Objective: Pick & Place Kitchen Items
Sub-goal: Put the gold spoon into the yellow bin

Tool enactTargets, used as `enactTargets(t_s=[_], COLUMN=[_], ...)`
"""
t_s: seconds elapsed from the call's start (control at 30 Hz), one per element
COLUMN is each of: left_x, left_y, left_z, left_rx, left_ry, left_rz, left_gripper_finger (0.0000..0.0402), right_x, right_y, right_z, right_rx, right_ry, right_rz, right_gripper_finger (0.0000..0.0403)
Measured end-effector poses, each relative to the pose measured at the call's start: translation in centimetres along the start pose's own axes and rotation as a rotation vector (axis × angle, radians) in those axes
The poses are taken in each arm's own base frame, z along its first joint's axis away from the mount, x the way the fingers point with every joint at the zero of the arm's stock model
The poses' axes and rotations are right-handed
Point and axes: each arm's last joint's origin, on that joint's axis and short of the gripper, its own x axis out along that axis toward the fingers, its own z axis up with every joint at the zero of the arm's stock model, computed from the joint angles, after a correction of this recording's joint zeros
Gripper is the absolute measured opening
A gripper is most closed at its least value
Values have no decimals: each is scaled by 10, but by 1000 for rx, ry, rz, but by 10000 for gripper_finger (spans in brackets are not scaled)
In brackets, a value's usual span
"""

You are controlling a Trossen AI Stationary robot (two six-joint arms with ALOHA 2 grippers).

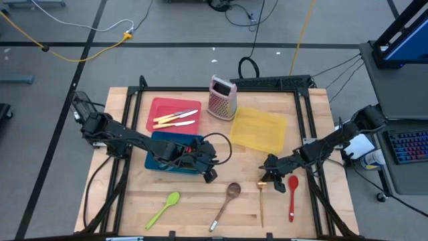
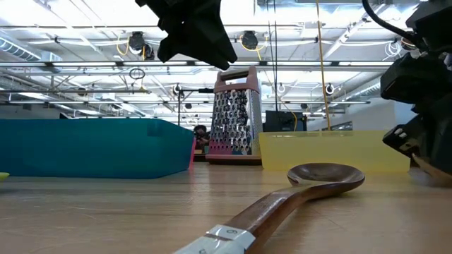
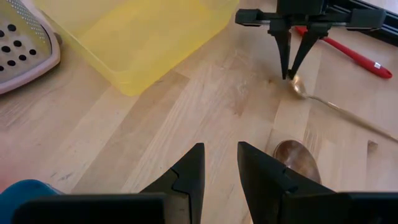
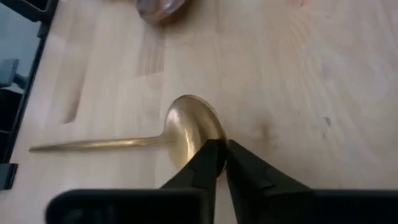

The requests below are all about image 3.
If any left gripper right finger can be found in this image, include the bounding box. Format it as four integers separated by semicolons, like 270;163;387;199
237;141;336;224

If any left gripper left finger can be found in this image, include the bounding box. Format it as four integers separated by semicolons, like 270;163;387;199
140;142;206;224

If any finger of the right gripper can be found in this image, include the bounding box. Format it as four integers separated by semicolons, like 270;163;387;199
268;22;293;80
288;22;331;80

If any dark wooden spoon with label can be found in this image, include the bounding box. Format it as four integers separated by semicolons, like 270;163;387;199
272;139;323;185

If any gold metal spoon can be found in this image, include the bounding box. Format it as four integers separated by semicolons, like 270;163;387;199
290;74;398;144

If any red silicone spoon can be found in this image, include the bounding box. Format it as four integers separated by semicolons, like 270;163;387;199
294;26;394;80

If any yellow translucent plastic bin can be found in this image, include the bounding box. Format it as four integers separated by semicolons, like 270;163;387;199
32;0;240;97

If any blue plastic bin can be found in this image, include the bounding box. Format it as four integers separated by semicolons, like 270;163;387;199
0;179;62;218

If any pink steel box grater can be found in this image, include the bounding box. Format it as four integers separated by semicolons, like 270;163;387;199
0;0;62;96

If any black metal table frame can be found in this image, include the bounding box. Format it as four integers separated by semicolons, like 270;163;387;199
326;0;398;47

